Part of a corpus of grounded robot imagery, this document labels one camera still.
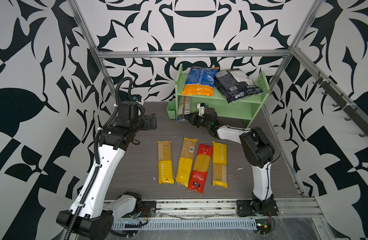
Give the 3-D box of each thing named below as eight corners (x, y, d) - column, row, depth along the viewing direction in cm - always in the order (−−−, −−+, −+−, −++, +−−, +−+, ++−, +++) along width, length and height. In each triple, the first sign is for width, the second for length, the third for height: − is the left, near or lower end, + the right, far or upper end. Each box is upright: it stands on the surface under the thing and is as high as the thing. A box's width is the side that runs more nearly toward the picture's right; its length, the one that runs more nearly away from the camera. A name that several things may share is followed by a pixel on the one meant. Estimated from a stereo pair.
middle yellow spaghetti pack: (173, 183, 83) (173, 182, 81) (184, 138, 100) (184, 137, 99) (189, 187, 82) (189, 186, 80) (197, 141, 99) (197, 139, 98)
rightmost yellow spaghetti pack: (211, 186, 83) (212, 184, 81) (212, 143, 99) (212, 141, 97) (227, 188, 82) (228, 187, 80) (225, 145, 99) (226, 142, 96)
